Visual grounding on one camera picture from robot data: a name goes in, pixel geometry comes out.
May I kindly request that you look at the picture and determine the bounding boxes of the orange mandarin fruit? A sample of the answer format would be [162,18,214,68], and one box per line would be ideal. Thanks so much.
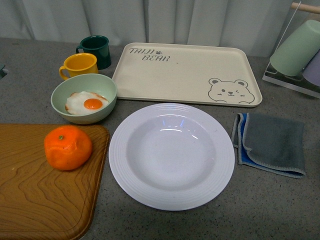
[44,125,93,171]

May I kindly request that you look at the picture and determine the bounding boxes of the wooden rack handle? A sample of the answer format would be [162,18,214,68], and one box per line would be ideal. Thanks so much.
[290,2,320,15]

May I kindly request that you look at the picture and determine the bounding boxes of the light green bowl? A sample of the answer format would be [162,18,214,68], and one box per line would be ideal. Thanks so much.
[50,73,117,125]

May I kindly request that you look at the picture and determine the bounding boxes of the beige bear serving tray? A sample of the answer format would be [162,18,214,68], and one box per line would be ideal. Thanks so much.
[112,42,263,108]

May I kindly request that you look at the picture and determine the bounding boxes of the white round plate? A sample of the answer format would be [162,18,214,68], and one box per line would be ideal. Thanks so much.
[108,103,235,211]

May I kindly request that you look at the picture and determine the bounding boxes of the dark green mug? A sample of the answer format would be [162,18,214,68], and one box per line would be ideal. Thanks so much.
[75,35,112,70]

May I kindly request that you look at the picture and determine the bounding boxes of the white curtain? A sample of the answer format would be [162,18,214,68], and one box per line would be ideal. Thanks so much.
[0,0,320,57]

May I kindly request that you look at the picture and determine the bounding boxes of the yellow mug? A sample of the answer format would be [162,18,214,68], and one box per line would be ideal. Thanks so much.
[59,52,99,80]

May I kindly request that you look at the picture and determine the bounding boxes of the light green cup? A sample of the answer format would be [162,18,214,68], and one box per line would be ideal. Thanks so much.
[269,20,320,77]

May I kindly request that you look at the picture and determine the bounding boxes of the grey blue folded cloth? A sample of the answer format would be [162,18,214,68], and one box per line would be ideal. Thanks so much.
[231,113,306,179]

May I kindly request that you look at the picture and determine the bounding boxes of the lavender cup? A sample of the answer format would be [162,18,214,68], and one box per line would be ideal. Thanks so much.
[302,51,320,87]

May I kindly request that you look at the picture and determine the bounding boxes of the wooden cutting board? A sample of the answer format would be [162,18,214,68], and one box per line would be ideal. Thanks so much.
[0,123,110,240]

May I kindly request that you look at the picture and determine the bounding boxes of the green metal sink rack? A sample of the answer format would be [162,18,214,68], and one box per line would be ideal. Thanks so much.
[0,63,9,79]

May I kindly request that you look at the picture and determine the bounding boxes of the fake fried egg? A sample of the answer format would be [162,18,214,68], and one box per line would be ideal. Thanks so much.
[65,91,109,116]

